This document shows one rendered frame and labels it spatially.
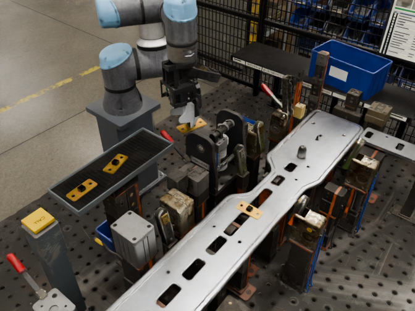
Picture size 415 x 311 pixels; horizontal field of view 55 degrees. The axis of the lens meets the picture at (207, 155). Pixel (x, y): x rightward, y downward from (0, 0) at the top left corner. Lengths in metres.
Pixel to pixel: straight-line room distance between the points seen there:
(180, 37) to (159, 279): 0.62
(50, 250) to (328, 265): 0.95
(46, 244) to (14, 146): 2.34
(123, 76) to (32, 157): 1.91
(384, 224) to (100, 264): 1.11
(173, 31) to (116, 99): 0.60
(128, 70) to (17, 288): 0.85
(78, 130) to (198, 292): 2.51
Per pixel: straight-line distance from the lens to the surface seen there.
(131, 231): 1.10
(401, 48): 1.95
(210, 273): 1.14
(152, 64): 1.47
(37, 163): 3.20
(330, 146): 1.58
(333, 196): 1.42
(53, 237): 1.14
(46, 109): 3.79
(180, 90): 1.03
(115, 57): 1.44
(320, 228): 1.23
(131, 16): 1.04
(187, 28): 0.97
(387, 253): 1.69
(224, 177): 1.43
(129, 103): 1.51
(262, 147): 1.51
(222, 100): 2.33
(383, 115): 1.73
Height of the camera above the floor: 1.95
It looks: 40 degrees down
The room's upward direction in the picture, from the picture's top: straight up
